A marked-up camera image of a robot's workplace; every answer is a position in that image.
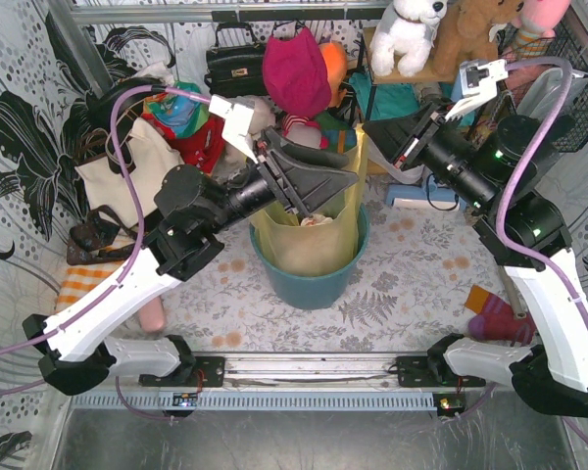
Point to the white dog plush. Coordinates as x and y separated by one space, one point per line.
404 36

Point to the pink cylinder bottle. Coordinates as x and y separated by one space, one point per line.
152 317

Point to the white pink snowman plush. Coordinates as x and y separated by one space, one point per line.
303 131

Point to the yellow trash bag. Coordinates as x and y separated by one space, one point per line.
316 250

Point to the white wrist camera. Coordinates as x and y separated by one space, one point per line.
475 85
237 116

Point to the pink plush toy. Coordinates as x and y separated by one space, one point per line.
535 26

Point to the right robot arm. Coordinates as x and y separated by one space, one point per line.
527 238

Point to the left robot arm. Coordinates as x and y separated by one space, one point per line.
78 349

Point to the blue floor mop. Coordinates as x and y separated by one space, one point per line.
427 192

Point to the orange plush toy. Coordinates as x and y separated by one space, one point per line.
336 63

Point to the black leather handbag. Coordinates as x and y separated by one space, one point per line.
237 70

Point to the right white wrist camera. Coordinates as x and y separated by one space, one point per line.
475 85

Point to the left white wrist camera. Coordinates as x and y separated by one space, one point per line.
237 116

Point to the black wire basket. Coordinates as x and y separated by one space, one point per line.
571 128

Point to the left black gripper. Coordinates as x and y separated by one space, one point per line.
278 175

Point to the white sheep plush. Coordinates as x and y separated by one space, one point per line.
263 117

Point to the teal folded cloth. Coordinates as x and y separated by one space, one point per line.
390 100

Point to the teal trash bin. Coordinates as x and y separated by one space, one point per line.
310 293

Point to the orange checkered towel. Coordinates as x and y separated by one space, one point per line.
80 280

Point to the brown patterned shoe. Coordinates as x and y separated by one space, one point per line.
101 238

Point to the rainbow striped bag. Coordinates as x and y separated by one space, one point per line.
341 137

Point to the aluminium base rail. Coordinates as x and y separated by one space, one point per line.
323 371

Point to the magenta fabric bag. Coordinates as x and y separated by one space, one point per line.
295 74

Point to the red cloth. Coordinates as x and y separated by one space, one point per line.
202 149

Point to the wooden shelf rack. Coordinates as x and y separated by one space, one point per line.
425 75

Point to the colourful printed cloth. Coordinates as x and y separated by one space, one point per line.
174 116

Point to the brown teddy bear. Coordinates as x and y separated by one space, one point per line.
464 32

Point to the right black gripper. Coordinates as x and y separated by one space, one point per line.
414 148

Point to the silver foil pouch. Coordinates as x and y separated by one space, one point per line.
542 94

